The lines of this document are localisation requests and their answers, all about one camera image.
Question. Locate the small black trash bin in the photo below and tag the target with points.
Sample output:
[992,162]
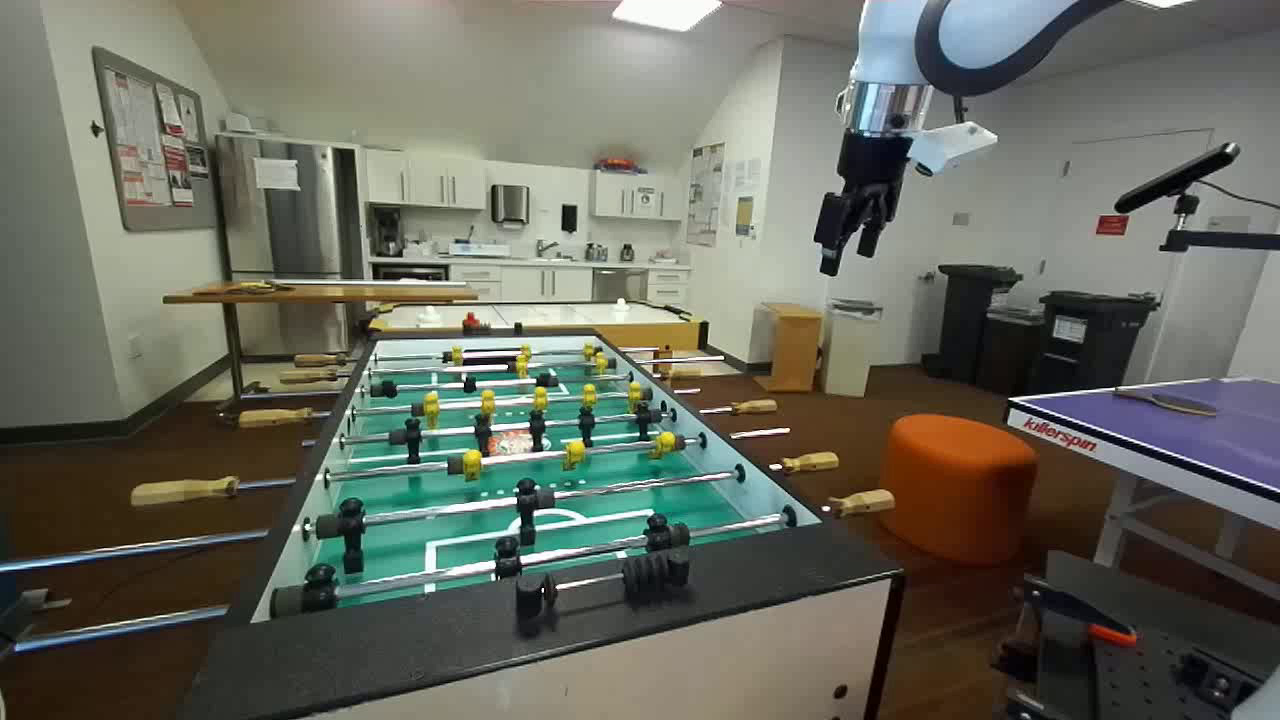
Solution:
[1008,352]

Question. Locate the black bead score counter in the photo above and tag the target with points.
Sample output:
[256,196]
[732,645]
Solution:
[654,576]

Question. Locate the black control box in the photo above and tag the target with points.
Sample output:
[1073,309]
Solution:
[1216,676]

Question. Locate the white paper note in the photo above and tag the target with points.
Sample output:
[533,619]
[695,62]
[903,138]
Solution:
[276,173]

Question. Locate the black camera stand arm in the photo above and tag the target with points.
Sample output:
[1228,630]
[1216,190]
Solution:
[1221,242]

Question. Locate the white small wall cabinet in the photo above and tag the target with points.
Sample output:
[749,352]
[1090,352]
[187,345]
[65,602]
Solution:
[639,196]

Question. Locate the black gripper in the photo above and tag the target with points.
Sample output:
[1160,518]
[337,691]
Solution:
[875,162]

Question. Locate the small wall poster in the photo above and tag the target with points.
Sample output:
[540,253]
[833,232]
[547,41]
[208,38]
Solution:
[746,213]

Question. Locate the black five-man foosball rod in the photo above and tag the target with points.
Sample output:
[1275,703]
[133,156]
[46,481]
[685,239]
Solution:
[753,404]

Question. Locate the foosball table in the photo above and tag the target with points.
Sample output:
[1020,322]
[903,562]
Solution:
[602,667]

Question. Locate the red wall sign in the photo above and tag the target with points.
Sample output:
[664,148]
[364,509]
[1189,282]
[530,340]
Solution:
[1113,225]

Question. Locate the black coffee machine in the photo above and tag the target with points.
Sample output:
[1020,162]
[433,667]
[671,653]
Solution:
[386,229]

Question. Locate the wide black trash bin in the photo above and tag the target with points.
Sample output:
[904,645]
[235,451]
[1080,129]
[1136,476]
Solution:
[1102,340]

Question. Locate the yellow two-man foosball rod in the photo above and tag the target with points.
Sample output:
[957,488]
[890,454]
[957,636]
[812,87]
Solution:
[306,378]

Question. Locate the white door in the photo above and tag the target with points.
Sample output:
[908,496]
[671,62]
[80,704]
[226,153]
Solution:
[927,242]

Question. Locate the black three-man foosball rod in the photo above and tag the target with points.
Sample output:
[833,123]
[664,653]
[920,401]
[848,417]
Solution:
[383,391]

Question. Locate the black stereo camera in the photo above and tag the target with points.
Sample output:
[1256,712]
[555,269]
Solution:
[1183,177]

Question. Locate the black two-man foosball rod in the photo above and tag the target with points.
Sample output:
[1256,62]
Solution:
[812,461]

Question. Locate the large wall poster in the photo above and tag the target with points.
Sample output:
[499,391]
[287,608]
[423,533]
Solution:
[705,195]

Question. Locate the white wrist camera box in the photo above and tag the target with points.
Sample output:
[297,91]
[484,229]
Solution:
[952,144]

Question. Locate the steel refrigerator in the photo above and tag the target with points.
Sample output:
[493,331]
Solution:
[280,253]

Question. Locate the red air hockey striker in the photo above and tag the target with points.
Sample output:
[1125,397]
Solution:
[470,322]

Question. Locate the yellow three-man foosball rod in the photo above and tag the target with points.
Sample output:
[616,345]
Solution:
[187,492]

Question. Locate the dark ping pong paddle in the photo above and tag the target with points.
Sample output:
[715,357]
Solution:
[1164,401]

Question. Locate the tall black trash bin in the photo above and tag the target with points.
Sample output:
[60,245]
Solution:
[973,322]

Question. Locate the orange round pouf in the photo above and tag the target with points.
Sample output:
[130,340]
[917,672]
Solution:
[962,484]

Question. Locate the steel paper towel dispenser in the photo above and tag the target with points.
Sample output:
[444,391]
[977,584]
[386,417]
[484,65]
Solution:
[511,204]

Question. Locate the grey bulletin board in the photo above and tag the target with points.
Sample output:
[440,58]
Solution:
[154,140]

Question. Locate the white trash bin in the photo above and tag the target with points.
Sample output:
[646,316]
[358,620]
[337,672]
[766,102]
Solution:
[848,352]

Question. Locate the white kitchen counter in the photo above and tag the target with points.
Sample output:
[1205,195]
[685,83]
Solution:
[522,282]

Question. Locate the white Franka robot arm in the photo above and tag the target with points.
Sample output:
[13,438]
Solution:
[986,41]

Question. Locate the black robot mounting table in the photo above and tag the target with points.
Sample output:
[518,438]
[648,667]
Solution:
[1174,607]

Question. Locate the white-top air hockey table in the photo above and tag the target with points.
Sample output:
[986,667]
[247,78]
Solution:
[560,316]

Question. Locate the red container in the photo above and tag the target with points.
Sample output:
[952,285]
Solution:
[616,164]

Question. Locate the yellow five-man foosball rod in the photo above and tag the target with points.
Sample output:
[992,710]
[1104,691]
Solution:
[275,417]

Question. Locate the black goalie foosball rod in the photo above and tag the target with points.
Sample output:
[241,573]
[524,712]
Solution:
[866,500]

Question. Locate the wooden high table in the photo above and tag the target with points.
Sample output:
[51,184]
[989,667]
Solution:
[323,291]

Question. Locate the white double wall cabinet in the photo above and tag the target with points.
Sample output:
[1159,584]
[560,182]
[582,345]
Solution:
[424,182]

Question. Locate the yellow goalie foosball rod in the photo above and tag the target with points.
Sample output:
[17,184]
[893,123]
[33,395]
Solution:
[318,357]

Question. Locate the ceiling light panel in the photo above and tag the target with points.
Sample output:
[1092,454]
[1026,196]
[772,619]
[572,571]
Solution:
[664,15]

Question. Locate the purple ping pong table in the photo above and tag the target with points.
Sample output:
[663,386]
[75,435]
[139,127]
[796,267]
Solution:
[1202,435]

